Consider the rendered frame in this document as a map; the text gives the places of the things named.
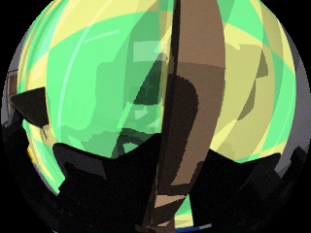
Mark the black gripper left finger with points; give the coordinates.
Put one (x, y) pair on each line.
(129, 177)

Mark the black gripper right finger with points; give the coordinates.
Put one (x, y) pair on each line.
(221, 180)

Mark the brown wooden post with two pegs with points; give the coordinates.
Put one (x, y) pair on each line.
(169, 228)

